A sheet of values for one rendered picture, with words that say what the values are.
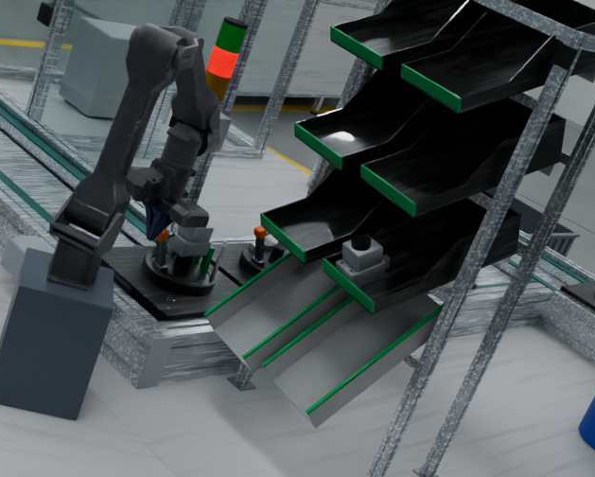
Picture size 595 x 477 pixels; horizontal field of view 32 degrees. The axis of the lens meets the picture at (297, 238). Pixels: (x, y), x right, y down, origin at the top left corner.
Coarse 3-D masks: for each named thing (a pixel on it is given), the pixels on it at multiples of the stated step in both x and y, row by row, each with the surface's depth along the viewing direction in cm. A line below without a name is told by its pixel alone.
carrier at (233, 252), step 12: (264, 240) 226; (276, 240) 225; (216, 252) 213; (228, 252) 215; (240, 252) 218; (252, 252) 215; (264, 252) 217; (276, 252) 212; (228, 264) 210; (240, 264) 211; (252, 264) 209; (264, 264) 210; (228, 276) 206; (240, 276) 206; (252, 276) 208
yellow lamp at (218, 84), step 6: (210, 72) 202; (210, 78) 202; (216, 78) 202; (222, 78) 202; (228, 78) 203; (210, 84) 202; (216, 84) 202; (222, 84) 203; (228, 84) 205; (216, 90) 203; (222, 90) 203; (222, 96) 204
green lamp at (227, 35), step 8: (224, 24) 199; (224, 32) 199; (232, 32) 199; (240, 32) 199; (224, 40) 199; (232, 40) 199; (240, 40) 200; (224, 48) 200; (232, 48) 200; (240, 48) 202
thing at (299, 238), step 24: (336, 168) 174; (312, 192) 174; (336, 192) 177; (360, 192) 179; (264, 216) 170; (288, 216) 173; (312, 216) 173; (336, 216) 173; (360, 216) 173; (384, 216) 167; (288, 240) 165; (312, 240) 167; (336, 240) 164
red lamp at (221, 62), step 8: (216, 48) 201; (216, 56) 201; (224, 56) 200; (232, 56) 201; (208, 64) 203; (216, 64) 201; (224, 64) 201; (232, 64) 202; (216, 72) 201; (224, 72) 202; (232, 72) 203
